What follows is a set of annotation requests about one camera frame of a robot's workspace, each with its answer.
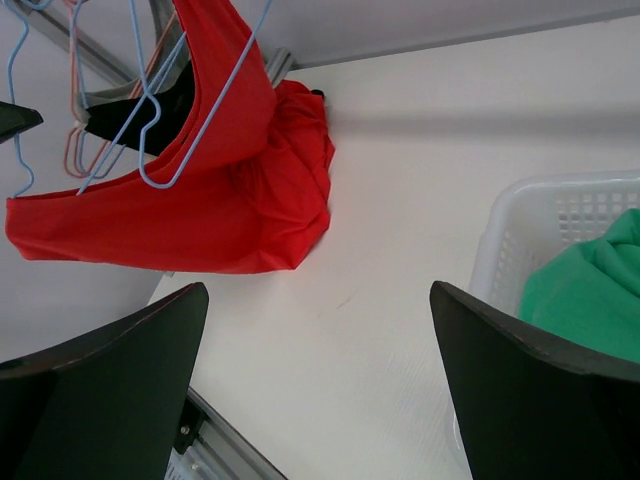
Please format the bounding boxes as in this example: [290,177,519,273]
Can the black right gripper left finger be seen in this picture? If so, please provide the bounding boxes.
[1,283,209,479]

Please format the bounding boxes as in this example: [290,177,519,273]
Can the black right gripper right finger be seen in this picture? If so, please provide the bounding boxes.
[429,281,639,479]

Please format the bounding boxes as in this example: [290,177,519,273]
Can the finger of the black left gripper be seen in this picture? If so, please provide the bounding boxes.
[0,101,44,144]

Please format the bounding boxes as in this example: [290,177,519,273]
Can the green tank top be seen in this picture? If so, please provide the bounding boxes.
[518,209,639,363]

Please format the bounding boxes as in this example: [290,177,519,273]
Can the blue hanger with red top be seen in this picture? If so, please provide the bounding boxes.
[74,0,274,196]

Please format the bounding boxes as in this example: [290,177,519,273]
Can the red tank top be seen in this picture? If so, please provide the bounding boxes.
[5,1,334,274]

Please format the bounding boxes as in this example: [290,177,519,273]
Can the black tank top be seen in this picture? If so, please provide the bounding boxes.
[85,62,195,156]

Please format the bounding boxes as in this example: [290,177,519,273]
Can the white plastic basket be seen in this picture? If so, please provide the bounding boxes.
[465,173,639,322]

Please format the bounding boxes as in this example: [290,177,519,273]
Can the pink wire hanger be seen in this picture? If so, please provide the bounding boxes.
[63,1,180,178]

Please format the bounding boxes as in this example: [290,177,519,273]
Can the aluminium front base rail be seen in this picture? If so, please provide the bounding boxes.
[165,389,286,480]

